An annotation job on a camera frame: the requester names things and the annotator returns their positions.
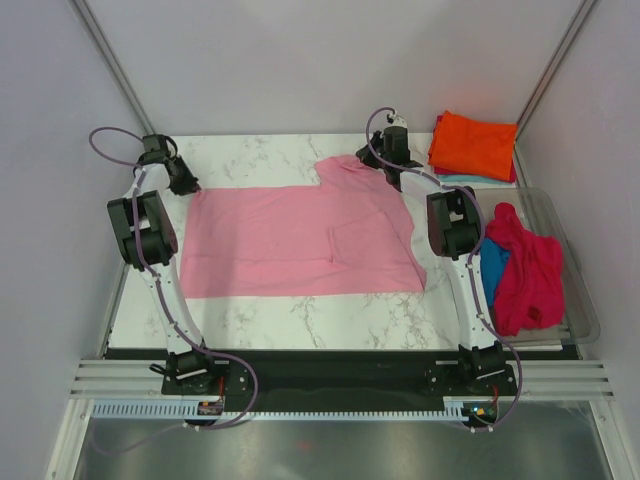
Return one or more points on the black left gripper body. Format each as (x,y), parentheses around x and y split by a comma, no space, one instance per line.
(181,165)

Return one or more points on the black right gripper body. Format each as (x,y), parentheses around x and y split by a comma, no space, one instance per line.
(378,147)

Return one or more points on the pink t shirt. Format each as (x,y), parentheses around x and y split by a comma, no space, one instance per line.
(349,234)

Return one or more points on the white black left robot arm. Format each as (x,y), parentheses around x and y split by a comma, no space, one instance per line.
(147,242)

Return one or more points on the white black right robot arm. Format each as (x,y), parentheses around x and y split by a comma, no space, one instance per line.
(455,232)

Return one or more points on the teal folded t shirt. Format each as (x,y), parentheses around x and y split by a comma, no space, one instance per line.
(461,178)

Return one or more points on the orange folded t shirt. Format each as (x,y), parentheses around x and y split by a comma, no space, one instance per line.
(472,146)

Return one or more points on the blue crumpled t shirt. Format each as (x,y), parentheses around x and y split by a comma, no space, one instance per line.
(493,262)

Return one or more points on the crimson crumpled t shirt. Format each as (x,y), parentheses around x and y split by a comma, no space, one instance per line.
(529,294)

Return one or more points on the clear plastic bin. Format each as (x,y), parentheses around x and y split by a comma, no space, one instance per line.
(538,215)

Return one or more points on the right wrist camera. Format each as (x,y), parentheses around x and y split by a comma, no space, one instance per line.
(395,134)

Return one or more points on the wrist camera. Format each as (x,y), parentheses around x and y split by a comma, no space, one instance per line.
(160,143)
(395,134)

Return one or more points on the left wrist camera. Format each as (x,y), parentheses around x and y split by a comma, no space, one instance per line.
(160,143)

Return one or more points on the left aluminium frame post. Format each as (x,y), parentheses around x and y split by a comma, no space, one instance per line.
(102,45)

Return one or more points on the aluminium frame post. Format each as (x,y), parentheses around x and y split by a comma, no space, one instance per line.
(102,45)
(569,38)

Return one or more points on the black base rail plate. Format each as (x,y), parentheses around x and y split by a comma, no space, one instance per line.
(349,401)

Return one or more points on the aluminium front frame rail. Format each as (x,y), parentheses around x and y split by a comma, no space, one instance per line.
(115,377)

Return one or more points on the white slotted cable duct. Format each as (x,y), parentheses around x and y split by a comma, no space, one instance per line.
(199,410)

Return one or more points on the right aluminium frame post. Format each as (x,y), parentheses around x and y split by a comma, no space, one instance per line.
(569,38)

